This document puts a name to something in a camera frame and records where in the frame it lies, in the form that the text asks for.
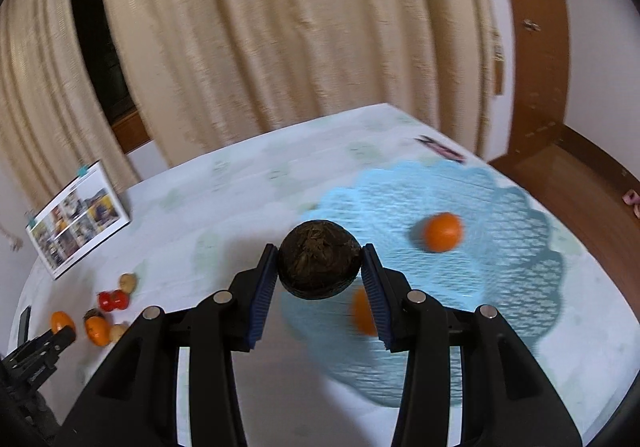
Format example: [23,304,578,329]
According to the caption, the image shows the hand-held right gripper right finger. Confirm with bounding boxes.
[361,243,583,447]

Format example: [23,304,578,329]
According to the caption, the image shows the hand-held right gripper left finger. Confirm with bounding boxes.
[59,243,279,447]

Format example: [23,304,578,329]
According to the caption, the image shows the brown wooden door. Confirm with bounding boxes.
[487,0,572,167]

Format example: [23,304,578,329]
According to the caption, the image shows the curtain tieback tassel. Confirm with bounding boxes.
[477,0,505,98]

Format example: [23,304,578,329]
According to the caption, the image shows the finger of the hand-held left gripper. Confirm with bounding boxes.
[2,327,77,385]

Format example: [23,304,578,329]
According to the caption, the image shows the orange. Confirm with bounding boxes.
[50,310,77,334]
[85,316,111,346]
[422,212,463,254]
[351,288,378,337]

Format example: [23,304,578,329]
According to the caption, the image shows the light blue plastic basket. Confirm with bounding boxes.
[280,161,566,409]

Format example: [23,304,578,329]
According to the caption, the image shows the wide beige curtain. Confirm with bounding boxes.
[95,0,503,169]

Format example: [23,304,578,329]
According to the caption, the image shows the small folding scissors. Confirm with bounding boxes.
[414,134,467,164]

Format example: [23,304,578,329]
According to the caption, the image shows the photo print card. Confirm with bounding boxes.
[26,160,132,281]

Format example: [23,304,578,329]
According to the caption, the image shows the narrow beige curtain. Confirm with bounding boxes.
[0,0,142,223]

